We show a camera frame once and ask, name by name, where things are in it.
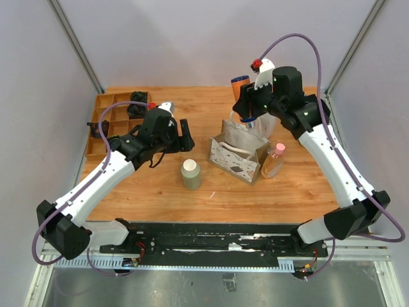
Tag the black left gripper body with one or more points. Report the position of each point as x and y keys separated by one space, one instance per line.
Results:
x=169 y=142

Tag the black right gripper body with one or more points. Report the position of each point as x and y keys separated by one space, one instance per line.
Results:
x=268 y=103

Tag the black garment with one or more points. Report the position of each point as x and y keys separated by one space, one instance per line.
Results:
x=321 y=114

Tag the white bottle grey cap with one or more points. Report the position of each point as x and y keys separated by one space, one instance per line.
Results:
x=266 y=124

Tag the cream bottle beige cap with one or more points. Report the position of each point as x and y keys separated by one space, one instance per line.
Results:
x=191 y=175

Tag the wooden compartment tray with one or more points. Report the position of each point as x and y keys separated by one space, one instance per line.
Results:
x=113 y=108

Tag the beige canvas bag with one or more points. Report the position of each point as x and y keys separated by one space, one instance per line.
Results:
x=240 y=149

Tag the clear bottle pink cap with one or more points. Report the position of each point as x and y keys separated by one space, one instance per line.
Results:
x=273 y=161

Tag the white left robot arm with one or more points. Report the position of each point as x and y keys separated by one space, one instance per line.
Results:
x=63 y=223

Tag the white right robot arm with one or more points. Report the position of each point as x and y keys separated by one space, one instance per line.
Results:
x=360 y=205

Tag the rolled tie dark blue dotted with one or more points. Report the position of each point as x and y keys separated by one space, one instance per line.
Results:
x=135 y=111

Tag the rolled tie green pattern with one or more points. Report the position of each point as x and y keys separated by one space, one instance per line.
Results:
x=139 y=96

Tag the rolled tie orange pattern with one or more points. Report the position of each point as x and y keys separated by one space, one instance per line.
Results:
x=95 y=131

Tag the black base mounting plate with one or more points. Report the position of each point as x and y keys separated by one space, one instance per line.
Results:
x=214 y=244

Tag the right aluminium frame post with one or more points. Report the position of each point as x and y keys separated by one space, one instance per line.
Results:
x=356 y=44

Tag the aluminium frame post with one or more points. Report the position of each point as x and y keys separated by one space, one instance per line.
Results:
x=67 y=28
x=356 y=44

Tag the left aluminium frame post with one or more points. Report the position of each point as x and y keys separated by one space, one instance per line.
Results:
x=67 y=28

